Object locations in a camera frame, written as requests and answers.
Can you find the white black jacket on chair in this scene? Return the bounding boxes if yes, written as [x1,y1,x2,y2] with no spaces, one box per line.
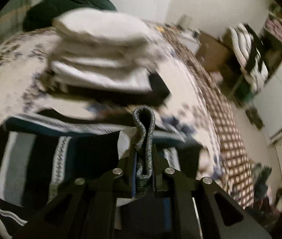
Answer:
[227,23,269,94]

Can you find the white wardrobe shelf unit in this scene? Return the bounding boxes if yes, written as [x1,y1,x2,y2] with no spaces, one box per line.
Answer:
[252,5,282,143]

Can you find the white headboard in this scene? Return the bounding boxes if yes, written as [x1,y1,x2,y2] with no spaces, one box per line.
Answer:
[110,0,171,23]

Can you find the grey speckled sock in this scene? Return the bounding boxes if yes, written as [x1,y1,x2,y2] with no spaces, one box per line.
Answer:
[133,106,155,198]

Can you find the dark shoes on floor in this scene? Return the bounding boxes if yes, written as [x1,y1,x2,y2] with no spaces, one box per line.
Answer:
[245,107,264,130]

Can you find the floral fleece bed blanket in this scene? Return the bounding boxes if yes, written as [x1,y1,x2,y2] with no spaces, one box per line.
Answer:
[0,21,255,227]

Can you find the dark green duvet bundle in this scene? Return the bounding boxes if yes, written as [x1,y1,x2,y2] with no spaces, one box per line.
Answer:
[22,0,117,32]

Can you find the brown cardboard box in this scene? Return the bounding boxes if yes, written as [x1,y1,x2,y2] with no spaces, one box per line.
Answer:
[195,32,230,72]

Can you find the black grey striped sweater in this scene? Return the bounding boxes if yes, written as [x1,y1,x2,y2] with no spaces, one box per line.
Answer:
[0,110,202,226]

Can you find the white table lamp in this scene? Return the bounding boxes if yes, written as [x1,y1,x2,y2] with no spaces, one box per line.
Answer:
[177,14,192,29]

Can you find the pink folded blanket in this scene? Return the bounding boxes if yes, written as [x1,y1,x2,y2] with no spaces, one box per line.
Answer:
[265,18,282,42]

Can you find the white bedside table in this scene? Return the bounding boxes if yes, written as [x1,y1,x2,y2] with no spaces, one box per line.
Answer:
[178,30,201,55]

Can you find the stack of white clothes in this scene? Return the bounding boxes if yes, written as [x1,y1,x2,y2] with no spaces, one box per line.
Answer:
[42,8,170,106]

